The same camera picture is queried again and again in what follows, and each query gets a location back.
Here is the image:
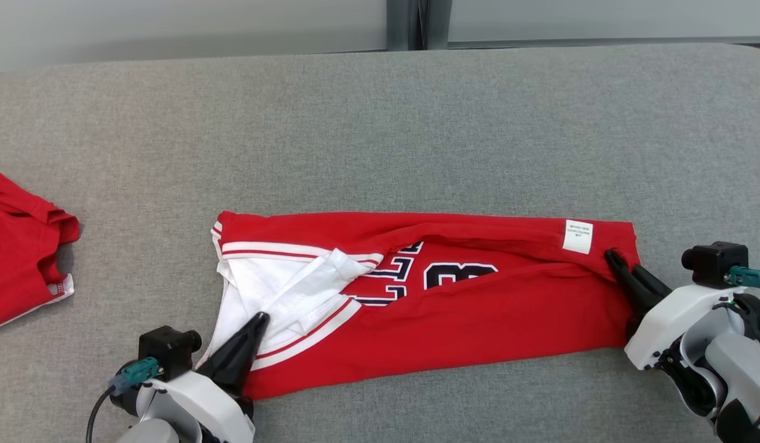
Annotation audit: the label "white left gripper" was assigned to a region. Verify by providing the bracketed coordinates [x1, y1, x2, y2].
[134, 311, 271, 443]

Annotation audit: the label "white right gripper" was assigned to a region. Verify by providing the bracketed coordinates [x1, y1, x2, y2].
[603, 247, 735, 371]

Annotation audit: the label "red printed jersey white sleeves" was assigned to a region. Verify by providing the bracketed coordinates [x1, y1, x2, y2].
[196, 211, 643, 401]

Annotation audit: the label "red shorts white hem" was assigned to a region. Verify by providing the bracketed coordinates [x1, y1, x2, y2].
[0, 170, 81, 334]

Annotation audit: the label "teal left camera connector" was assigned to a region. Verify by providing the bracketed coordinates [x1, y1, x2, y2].
[108, 358, 160, 396]

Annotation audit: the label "teal camera connector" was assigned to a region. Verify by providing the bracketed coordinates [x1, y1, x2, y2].
[724, 266, 760, 293]
[108, 358, 160, 396]

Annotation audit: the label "teal right camera connector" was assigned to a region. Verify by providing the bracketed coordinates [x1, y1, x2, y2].
[724, 266, 760, 293]

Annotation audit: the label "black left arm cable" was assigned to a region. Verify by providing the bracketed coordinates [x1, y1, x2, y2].
[85, 386, 117, 443]

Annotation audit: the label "grey partition base rail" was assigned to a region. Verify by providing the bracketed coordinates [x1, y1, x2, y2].
[448, 36, 760, 50]

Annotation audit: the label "grey partition post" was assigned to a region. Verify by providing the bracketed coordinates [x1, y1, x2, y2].
[386, 0, 452, 52]

